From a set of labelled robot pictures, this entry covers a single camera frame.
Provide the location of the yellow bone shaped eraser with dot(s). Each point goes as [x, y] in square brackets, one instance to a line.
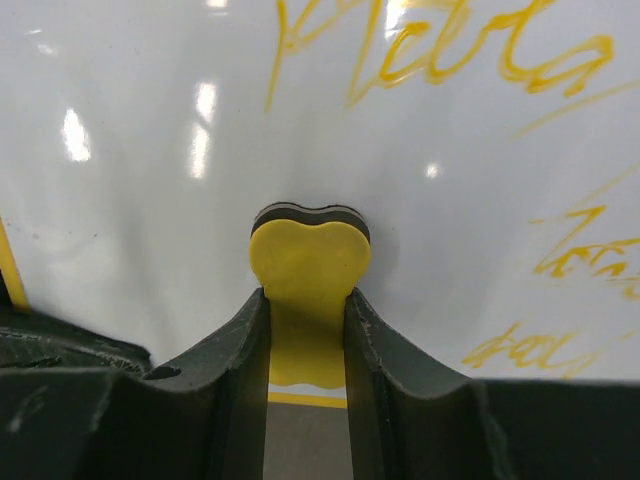
[308, 261]

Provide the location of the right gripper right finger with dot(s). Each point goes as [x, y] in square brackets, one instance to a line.
[412, 417]

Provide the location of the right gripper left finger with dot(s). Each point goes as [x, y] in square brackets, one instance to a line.
[79, 405]

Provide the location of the yellow framed whiteboard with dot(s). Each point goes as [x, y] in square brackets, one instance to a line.
[492, 148]

